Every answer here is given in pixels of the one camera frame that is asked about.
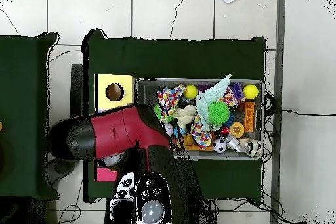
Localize colourful dotted cloth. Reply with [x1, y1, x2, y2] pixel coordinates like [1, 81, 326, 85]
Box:
[156, 83, 187, 122]

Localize large green spiky ball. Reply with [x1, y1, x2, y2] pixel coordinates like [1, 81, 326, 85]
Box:
[207, 100, 230, 125]

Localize clear mesh bin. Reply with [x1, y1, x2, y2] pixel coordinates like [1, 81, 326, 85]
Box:
[135, 77, 264, 161]

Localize wooden box with three holes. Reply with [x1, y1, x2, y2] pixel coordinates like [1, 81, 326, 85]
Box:
[93, 74, 137, 183]

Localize yellow ball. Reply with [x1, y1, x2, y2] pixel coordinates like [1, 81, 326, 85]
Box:
[242, 84, 260, 100]
[182, 84, 198, 100]

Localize brown plush bear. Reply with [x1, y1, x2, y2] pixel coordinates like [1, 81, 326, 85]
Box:
[182, 133, 195, 148]

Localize dark green tablecloth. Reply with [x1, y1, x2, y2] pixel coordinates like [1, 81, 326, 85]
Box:
[83, 28, 267, 204]

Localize mint green knitted cloth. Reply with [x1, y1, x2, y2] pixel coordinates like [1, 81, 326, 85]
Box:
[195, 74, 232, 130]

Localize black and white soccer ball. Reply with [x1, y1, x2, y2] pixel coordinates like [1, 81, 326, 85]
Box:
[211, 137, 228, 154]

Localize toy burger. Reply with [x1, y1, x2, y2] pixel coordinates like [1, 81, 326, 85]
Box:
[228, 121, 245, 139]

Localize purple toy block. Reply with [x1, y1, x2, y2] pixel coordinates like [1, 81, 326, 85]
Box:
[230, 82, 245, 101]

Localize silver plastic toy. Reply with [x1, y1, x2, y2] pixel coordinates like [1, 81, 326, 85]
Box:
[224, 133, 243, 153]

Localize orange plastic grid tray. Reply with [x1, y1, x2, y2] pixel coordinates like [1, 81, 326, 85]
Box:
[243, 101, 256, 133]

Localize green covered side table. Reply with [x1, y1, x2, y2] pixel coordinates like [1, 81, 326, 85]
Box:
[0, 32, 60, 200]

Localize black cable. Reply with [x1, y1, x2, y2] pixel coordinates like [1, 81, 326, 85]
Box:
[270, 108, 336, 117]

